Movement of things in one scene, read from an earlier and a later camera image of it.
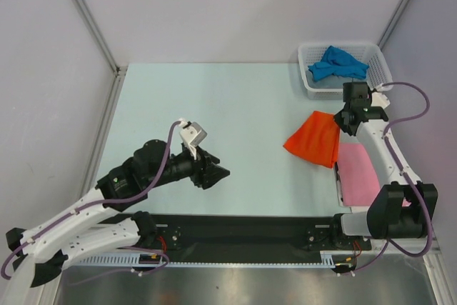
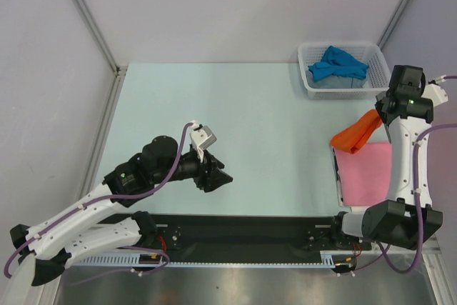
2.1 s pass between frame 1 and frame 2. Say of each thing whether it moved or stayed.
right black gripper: moved
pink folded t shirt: stayed
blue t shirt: stayed
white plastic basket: stayed
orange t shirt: moved
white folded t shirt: stayed
